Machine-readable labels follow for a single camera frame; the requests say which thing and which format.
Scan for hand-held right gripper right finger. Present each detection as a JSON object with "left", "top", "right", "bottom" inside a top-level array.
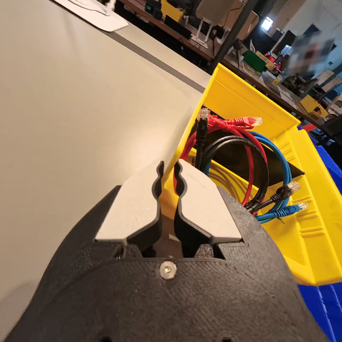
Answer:
[{"left": 174, "top": 159, "right": 242, "bottom": 242}]

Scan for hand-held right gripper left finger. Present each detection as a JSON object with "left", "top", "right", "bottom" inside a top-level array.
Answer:
[{"left": 95, "top": 159, "right": 164, "bottom": 245}]

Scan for blue ethernet cable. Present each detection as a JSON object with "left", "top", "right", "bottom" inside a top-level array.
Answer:
[{"left": 206, "top": 131, "right": 309, "bottom": 224}]

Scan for black ethernet cable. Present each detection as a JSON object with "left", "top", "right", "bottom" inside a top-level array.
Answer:
[{"left": 194, "top": 107, "right": 302, "bottom": 214}]

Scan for red ethernet cable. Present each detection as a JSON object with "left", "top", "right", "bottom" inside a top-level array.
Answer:
[{"left": 174, "top": 107, "right": 269, "bottom": 215}]

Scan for yellow plastic bin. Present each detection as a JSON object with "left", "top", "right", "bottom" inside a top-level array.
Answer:
[{"left": 160, "top": 63, "right": 342, "bottom": 286}]

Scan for blue plastic bin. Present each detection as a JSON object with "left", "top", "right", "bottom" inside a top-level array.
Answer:
[{"left": 297, "top": 124, "right": 342, "bottom": 342}]

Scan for black divider panel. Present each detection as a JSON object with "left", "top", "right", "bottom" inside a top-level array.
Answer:
[{"left": 206, "top": 142, "right": 305, "bottom": 201}]

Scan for yellow box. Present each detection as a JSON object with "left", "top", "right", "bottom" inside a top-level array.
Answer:
[{"left": 299, "top": 95, "right": 329, "bottom": 119}]

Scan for green box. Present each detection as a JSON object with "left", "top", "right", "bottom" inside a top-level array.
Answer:
[{"left": 242, "top": 50, "right": 268, "bottom": 74}]

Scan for wooden work table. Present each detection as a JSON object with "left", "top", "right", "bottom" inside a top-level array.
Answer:
[{"left": 115, "top": 0, "right": 342, "bottom": 115}]

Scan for black metal pole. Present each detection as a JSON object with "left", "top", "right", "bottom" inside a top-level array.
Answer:
[{"left": 208, "top": 0, "right": 261, "bottom": 75}]

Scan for instruction sheet on stand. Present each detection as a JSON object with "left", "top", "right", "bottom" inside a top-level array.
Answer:
[{"left": 53, "top": 0, "right": 129, "bottom": 32}]

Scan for yellow and black boxes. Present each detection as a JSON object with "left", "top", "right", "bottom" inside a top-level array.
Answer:
[{"left": 144, "top": 0, "right": 186, "bottom": 23}]

